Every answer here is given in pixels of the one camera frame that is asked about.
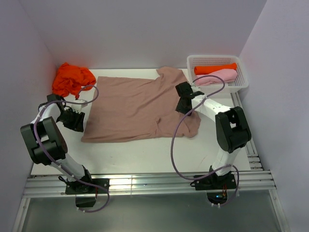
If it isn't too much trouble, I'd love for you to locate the white perforated plastic basket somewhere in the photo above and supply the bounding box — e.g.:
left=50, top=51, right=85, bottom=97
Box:
left=187, top=55, right=249, bottom=93

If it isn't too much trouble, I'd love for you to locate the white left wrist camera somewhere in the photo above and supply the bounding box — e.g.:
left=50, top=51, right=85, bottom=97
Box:
left=71, top=99, right=88, bottom=113

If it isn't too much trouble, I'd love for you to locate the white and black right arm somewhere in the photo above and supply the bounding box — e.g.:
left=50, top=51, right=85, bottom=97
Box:
left=175, top=82, right=252, bottom=189

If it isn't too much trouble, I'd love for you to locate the rolled light pink t-shirt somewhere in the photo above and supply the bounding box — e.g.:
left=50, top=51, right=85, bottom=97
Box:
left=195, top=69, right=238, bottom=86

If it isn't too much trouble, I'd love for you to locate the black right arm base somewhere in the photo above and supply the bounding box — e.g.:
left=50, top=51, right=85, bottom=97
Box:
left=190, top=172, right=238, bottom=206

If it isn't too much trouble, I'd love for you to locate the crumpled orange t-shirt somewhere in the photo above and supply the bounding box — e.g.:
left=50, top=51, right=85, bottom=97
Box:
left=52, top=62, right=97, bottom=97

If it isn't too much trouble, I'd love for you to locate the rolled orange t-shirt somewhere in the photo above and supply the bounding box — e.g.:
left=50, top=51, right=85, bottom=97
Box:
left=194, top=63, right=238, bottom=75

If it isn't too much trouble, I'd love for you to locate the aluminium frame rail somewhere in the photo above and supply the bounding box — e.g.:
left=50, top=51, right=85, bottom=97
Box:
left=22, top=171, right=276, bottom=198

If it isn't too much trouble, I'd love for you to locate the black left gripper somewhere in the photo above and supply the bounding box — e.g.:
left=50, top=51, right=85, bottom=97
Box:
left=56, top=108, right=85, bottom=132

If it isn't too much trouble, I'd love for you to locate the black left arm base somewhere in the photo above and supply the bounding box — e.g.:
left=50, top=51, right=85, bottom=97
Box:
left=58, top=174, right=110, bottom=208

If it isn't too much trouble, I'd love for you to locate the dusty pink t-shirt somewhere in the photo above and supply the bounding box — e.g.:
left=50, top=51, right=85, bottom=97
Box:
left=81, top=67, right=201, bottom=143

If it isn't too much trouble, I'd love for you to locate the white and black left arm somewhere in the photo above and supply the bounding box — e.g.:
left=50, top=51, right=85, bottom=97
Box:
left=20, top=94, right=94, bottom=193

